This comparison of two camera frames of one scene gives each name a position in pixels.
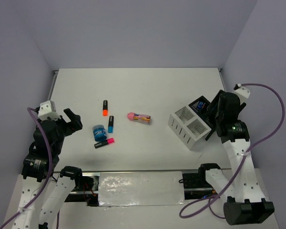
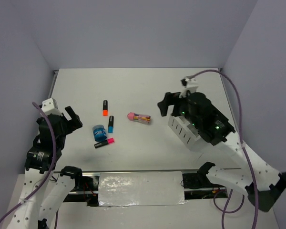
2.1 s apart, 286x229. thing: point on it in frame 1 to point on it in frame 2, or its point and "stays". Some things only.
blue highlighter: x=110 y=124 stays
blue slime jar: x=99 y=132 stays
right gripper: x=214 y=109 to x=170 y=98
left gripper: x=76 y=123 stays
